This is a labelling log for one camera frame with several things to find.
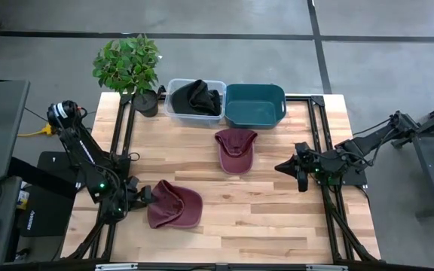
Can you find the black plant pot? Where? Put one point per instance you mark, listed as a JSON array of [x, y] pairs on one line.
[[146, 105]]

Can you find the black mat with logo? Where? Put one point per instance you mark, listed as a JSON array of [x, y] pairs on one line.
[[47, 218]]

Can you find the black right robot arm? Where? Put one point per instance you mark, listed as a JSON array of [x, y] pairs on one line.
[[371, 142]]

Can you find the clear plastic bin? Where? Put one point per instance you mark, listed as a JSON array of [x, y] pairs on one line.
[[194, 121]]

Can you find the maroon baseball cap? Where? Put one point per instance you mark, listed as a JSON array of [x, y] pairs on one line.
[[236, 154], [175, 207]]

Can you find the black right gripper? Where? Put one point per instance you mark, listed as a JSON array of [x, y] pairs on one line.
[[303, 162]]

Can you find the teal plastic bin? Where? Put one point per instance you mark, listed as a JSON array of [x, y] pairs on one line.
[[254, 113]]

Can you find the green leafy plant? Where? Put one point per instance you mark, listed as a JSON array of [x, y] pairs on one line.
[[126, 64]]

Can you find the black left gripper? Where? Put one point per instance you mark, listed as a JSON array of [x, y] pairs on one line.
[[132, 199]]

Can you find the black aluminium table frame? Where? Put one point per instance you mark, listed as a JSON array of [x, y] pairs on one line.
[[324, 124]]

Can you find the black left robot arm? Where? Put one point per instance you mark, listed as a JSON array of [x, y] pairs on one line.
[[83, 148]]

